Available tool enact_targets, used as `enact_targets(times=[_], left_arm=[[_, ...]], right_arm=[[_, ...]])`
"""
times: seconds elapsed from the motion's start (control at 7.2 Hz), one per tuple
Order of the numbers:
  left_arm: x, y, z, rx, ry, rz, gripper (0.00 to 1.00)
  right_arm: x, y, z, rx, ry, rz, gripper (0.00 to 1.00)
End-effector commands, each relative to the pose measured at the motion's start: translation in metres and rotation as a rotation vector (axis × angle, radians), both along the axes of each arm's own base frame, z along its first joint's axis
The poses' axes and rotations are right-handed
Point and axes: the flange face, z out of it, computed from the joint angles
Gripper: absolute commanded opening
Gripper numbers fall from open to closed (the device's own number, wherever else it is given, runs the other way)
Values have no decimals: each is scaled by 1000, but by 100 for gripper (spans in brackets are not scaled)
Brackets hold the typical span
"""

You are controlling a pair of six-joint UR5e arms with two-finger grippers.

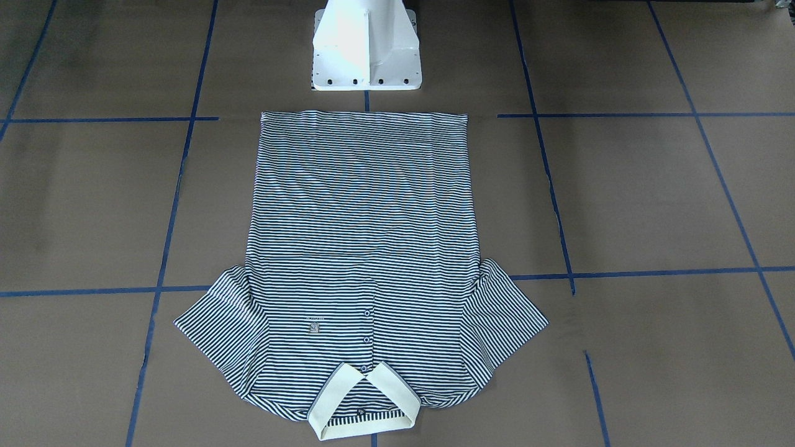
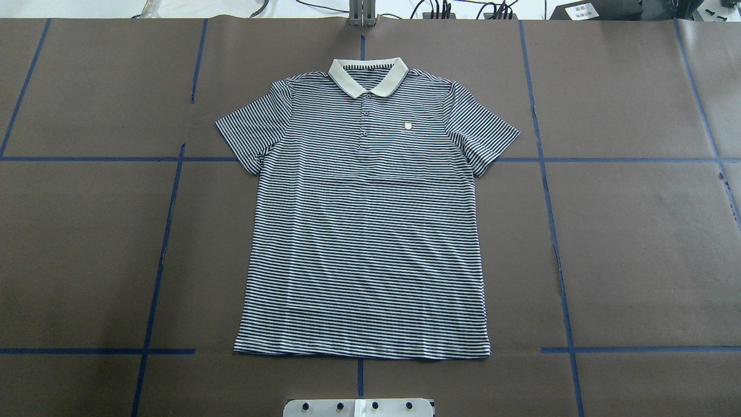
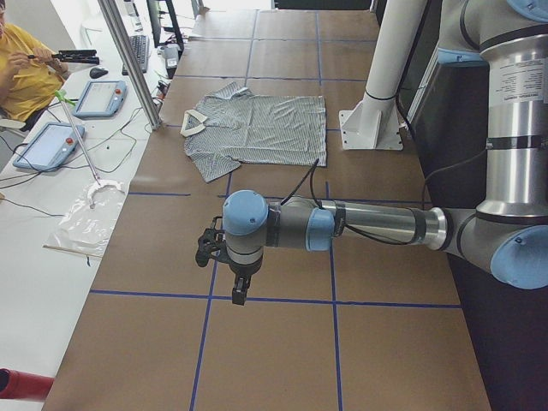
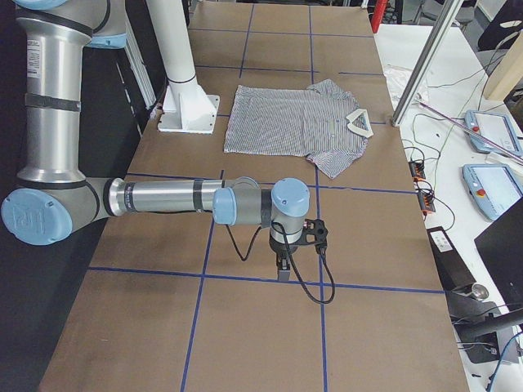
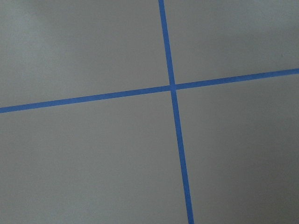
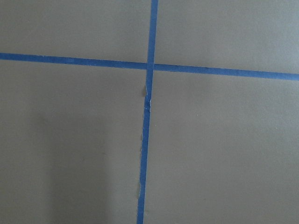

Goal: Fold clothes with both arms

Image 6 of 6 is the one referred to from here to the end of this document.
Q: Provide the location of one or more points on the brown paper table cover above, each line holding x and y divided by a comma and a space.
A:
222, 149

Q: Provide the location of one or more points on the blue tape line lengthwise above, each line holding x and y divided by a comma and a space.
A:
146, 110

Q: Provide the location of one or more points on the blue tape line crosswise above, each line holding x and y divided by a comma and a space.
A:
143, 66

